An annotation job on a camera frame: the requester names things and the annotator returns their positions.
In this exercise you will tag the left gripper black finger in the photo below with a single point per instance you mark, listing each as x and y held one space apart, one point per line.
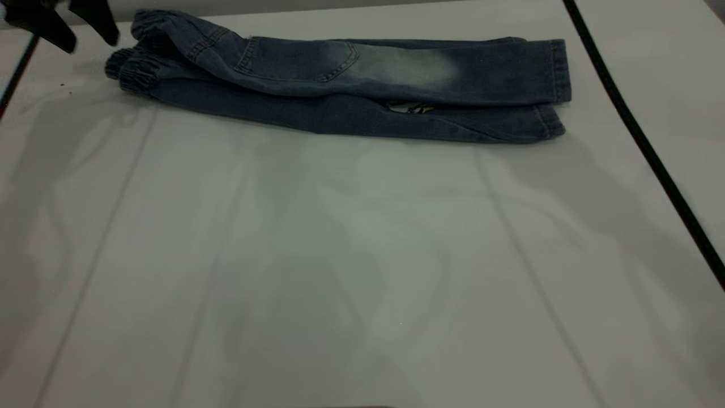
96 20
45 22

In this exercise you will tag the blue denim shorts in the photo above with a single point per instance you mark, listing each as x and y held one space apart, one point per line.
396 73

